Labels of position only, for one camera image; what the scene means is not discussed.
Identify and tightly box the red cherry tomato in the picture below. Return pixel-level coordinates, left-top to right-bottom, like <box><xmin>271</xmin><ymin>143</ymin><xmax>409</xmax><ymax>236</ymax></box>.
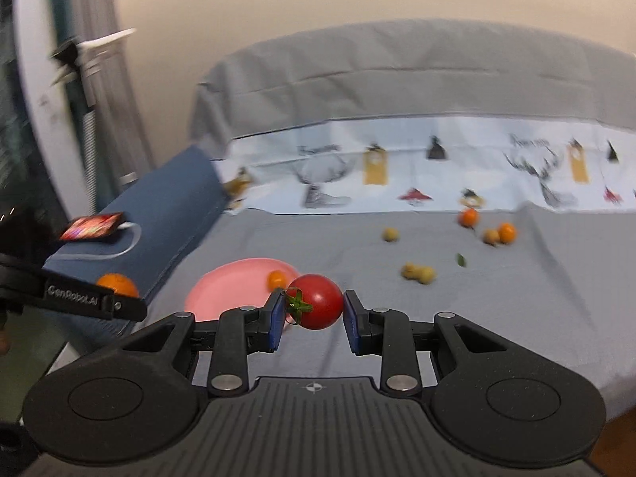
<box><xmin>284</xmin><ymin>273</ymin><xmax>345</xmax><ymax>331</ymax></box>

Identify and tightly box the pink plate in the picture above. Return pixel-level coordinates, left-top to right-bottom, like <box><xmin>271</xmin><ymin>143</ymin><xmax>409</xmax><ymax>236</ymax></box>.
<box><xmin>185</xmin><ymin>257</ymin><xmax>304</xmax><ymax>323</ymax></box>

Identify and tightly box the white plastic hook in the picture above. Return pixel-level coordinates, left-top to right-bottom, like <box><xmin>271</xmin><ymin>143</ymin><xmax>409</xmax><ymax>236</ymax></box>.
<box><xmin>74</xmin><ymin>27</ymin><xmax>138</xmax><ymax>54</ymax></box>

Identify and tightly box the large orange tangerine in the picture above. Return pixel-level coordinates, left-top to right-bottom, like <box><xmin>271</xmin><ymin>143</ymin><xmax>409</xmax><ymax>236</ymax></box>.
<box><xmin>96</xmin><ymin>273</ymin><xmax>140</xmax><ymax>300</ymax></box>

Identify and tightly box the white door frame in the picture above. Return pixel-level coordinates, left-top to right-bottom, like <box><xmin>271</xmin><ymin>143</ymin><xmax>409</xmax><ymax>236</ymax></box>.
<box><xmin>12</xmin><ymin>0</ymin><xmax>100</xmax><ymax>219</ymax></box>

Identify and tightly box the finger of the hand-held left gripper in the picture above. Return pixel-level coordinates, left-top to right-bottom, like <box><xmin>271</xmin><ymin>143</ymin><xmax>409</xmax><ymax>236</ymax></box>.
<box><xmin>40</xmin><ymin>277</ymin><xmax>148</xmax><ymax>322</ymax></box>

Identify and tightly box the white charging cable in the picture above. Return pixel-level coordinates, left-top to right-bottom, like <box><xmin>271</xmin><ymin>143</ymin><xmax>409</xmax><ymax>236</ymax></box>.
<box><xmin>64</xmin><ymin>221</ymin><xmax>143</xmax><ymax>262</ymax></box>

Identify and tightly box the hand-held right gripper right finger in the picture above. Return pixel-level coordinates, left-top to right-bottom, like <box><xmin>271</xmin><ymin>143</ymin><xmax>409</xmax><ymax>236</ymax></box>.
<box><xmin>343</xmin><ymin>289</ymin><xmax>504</xmax><ymax>399</ymax></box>

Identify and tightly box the grey printed sheet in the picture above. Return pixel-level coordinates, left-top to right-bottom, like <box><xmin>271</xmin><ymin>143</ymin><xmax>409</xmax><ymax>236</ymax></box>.
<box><xmin>186</xmin><ymin>19</ymin><xmax>636</xmax><ymax>411</ymax></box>

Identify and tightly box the black smartphone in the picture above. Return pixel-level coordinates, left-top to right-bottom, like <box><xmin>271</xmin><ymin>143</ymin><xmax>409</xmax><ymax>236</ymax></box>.
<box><xmin>60</xmin><ymin>212</ymin><xmax>125</xmax><ymax>242</ymax></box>

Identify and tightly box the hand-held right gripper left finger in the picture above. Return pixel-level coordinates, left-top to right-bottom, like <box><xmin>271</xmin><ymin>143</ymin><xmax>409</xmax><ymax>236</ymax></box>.
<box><xmin>118</xmin><ymin>288</ymin><xmax>287</xmax><ymax>399</ymax></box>

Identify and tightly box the grey curtain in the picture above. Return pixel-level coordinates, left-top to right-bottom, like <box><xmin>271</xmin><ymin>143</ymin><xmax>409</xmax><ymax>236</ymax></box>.
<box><xmin>64</xmin><ymin>0</ymin><xmax>156</xmax><ymax>197</ymax></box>

